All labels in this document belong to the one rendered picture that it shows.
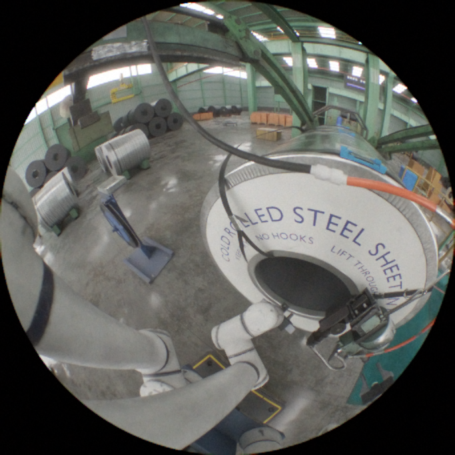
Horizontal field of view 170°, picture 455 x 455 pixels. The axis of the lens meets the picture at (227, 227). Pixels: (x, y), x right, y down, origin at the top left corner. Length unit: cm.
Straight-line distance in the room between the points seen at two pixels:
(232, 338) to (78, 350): 38
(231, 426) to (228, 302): 110
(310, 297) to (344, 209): 73
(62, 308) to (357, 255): 58
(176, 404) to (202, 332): 130
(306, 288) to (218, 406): 91
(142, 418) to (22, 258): 18
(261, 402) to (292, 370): 47
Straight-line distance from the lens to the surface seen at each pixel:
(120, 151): 480
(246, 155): 27
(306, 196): 39
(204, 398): 25
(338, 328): 57
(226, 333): 48
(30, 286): 18
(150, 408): 21
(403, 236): 45
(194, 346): 150
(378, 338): 61
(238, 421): 89
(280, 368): 150
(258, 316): 42
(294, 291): 103
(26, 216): 19
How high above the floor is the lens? 144
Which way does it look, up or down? 45 degrees down
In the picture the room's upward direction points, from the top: 7 degrees counter-clockwise
